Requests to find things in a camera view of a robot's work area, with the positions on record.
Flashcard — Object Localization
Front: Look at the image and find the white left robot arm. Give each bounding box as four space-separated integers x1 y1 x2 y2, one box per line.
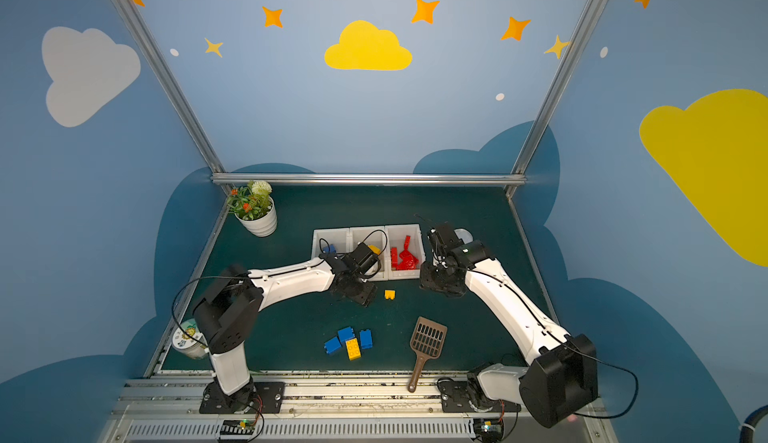
192 243 381 397

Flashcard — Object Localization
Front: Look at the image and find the circuit board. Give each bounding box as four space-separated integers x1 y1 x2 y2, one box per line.
472 419 505 443
217 419 256 441

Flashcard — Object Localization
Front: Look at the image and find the round tape roll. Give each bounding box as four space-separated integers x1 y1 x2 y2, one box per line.
172 319 207 360

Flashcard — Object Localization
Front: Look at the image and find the aluminium left frame post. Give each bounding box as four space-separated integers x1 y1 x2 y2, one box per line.
110 0 225 177

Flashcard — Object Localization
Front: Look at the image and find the aluminium right frame post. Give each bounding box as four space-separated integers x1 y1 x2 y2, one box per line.
505 0 609 204

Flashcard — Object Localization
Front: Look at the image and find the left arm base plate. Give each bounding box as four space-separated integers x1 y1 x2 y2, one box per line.
199 379 285 414

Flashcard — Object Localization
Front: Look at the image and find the green plant with flowers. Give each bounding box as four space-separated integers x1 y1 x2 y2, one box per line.
226 180 274 221

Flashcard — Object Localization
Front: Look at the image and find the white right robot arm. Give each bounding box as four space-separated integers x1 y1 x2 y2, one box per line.
420 223 598 428

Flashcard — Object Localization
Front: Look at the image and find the red lego brick small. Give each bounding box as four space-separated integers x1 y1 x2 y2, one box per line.
390 247 399 271

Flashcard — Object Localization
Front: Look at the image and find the aluminium back frame bar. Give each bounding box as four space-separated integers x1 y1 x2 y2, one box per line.
211 173 526 187

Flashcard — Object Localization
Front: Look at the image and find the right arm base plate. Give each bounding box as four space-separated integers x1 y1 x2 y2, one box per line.
436 378 522 414

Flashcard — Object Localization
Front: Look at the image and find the yellow flat lego brick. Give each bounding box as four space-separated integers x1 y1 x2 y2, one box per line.
345 338 362 361

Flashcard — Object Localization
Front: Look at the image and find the aluminium frame post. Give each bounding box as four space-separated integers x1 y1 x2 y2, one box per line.
505 0 609 204
110 0 225 177

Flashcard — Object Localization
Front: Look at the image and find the white flower pot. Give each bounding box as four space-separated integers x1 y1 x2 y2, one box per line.
237 199 278 238

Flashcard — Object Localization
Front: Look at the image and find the white left sorting bin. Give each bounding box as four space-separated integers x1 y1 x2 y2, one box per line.
311 228 352 262

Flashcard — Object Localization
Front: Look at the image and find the red tall lego brick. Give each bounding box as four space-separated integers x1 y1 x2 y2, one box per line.
398 252 420 271

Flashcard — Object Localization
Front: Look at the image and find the white middle sorting bin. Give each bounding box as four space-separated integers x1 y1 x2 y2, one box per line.
348 226 390 282

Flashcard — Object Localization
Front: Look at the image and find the white right sorting bin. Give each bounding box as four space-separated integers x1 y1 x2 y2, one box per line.
385 224 425 280

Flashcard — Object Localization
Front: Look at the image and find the right circuit board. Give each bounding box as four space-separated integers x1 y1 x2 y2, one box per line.
472 419 505 443

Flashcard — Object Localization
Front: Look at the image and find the brown slotted scoop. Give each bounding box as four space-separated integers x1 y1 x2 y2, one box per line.
407 317 447 393

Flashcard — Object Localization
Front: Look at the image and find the left circuit board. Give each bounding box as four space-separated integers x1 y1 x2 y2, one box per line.
217 419 256 441

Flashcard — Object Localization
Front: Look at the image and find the white sorting bin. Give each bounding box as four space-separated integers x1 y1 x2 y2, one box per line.
348 226 390 282
311 228 352 262
385 224 425 280

